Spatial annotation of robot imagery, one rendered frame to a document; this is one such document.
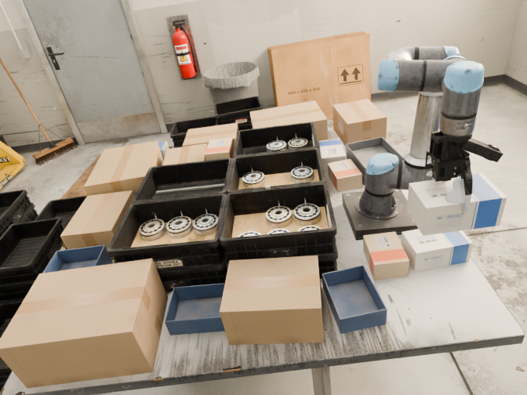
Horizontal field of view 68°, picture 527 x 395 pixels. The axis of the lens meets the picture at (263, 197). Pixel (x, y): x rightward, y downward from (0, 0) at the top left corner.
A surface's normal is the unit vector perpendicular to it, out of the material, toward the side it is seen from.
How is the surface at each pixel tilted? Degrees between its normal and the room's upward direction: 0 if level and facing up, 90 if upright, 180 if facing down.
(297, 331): 90
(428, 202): 0
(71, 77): 90
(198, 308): 0
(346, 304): 0
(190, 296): 90
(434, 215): 90
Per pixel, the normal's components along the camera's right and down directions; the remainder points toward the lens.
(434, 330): -0.14, -0.82
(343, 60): 0.00, 0.39
